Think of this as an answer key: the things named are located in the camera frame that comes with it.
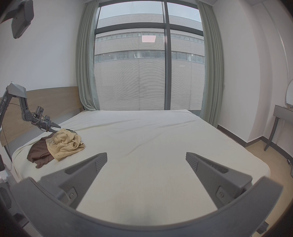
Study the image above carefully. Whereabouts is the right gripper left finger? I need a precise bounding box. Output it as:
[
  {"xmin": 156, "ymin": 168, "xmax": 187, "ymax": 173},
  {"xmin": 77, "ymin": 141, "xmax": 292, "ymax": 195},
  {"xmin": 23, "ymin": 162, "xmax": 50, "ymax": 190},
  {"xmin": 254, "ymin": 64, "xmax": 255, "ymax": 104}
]
[{"xmin": 40, "ymin": 153, "xmax": 107, "ymax": 209}]

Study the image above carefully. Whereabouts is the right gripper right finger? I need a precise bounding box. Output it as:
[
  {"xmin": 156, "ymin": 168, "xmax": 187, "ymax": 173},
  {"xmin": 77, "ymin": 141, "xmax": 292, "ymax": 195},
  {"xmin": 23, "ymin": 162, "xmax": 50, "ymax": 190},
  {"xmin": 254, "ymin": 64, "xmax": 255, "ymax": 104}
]
[{"xmin": 186, "ymin": 152, "xmax": 253, "ymax": 210}]

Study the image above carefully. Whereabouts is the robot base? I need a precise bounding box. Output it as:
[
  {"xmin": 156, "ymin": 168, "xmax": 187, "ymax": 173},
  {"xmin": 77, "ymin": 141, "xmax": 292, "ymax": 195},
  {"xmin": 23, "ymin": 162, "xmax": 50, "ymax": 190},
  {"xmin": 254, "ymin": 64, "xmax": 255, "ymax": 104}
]
[{"xmin": 0, "ymin": 167, "xmax": 30, "ymax": 231}]

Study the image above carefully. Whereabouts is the bed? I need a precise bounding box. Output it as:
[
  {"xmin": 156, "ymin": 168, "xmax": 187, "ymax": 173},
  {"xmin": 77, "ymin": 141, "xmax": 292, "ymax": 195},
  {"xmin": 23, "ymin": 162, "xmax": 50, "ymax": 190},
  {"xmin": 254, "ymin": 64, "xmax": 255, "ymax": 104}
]
[{"xmin": 0, "ymin": 86, "xmax": 271, "ymax": 228}]

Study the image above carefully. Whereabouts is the beige garment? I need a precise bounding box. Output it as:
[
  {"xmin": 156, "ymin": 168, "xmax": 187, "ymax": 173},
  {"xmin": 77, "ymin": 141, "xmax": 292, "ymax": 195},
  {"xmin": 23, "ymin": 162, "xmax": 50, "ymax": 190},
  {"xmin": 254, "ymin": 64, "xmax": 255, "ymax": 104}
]
[{"xmin": 46, "ymin": 129, "xmax": 86, "ymax": 161}]

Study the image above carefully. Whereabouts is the brown garment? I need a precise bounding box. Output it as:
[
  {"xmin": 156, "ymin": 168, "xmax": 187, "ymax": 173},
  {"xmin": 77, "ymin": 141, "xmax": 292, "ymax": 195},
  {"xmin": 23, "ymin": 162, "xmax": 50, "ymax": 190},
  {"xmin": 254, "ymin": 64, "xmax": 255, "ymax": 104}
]
[{"xmin": 27, "ymin": 137, "xmax": 55, "ymax": 169}]

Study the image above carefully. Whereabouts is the grey-green curtain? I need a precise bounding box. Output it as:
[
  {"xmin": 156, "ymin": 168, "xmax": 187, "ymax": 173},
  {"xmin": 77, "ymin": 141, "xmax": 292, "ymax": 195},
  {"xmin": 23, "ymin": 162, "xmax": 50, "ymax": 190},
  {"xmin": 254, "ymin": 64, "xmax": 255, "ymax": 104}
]
[
  {"xmin": 75, "ymin": 0, "xmax": 100, "ymax": 112},
  {"xmin": 196, "ymin": 1, "xmax": 224, "ymax": 128}
]

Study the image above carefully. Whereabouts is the grey dressing table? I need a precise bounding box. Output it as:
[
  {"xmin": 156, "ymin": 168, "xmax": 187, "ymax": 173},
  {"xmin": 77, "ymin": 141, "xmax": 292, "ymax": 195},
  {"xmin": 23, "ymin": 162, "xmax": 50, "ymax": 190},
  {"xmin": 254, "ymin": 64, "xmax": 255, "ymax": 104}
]
[{"xmin": 264, "ymin": 104, "xmax": 293, "ymax": 152}]

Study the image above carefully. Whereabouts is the window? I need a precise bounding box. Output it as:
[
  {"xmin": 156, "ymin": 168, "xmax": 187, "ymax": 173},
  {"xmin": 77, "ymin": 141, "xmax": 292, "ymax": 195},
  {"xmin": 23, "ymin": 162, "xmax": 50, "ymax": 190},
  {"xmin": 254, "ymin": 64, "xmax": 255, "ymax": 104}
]
[{"xmin": 93, "ymin": 0, "xmax": 206, "ymax": 117}]

